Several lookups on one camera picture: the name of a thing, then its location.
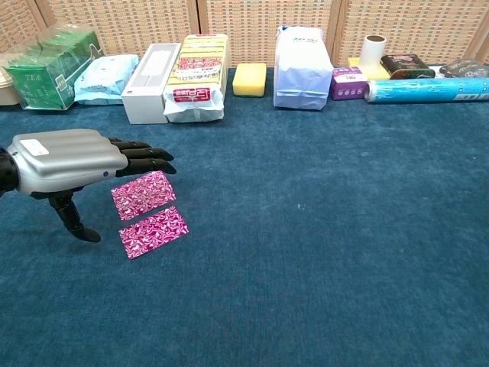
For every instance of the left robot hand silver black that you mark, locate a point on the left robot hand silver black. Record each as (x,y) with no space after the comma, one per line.
(68,156)

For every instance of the pink white patterned rectangular block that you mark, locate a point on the pink white patterned rectangular block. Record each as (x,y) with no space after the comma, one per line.
(153,232)
(143,195)

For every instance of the green tea bag box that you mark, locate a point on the green tea bag box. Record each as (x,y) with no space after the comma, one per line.
(42,80)

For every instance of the light blue wet wipes pack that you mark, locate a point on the light blue wet wipes pack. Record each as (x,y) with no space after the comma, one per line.
(103,80)

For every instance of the white power strip box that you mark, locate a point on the white power strip box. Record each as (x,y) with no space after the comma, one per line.
(147,91)

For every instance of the yellow sponge multipack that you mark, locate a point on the yellow sponge multipack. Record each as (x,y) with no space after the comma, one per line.
(196,76)

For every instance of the plain yellow sponge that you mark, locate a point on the plain yellow sponge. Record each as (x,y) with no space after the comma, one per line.
(249,79)

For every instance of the woven wooden folding screen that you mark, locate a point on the woven wooden folding screen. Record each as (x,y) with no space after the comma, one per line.
(248,26)

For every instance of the blue felt table cover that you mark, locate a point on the blue felt table cover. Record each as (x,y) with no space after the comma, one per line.
(305,229)

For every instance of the white paper bag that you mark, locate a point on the white paper bag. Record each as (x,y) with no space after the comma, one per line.
(302,72)

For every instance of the small purple box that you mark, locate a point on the small purple box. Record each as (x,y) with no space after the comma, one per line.
(347,83)

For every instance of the yellow sponge under roll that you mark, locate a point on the yellow sponge under roll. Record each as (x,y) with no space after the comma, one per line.
(378,73)

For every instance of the white paper roll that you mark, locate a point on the white paper roll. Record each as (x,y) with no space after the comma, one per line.
(373,53)

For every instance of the black tin can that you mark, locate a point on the black tin can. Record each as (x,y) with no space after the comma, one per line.
(405,67)

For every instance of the blue cling film roll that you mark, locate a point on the blue cling film roll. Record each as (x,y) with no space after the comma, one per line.
(424,91)

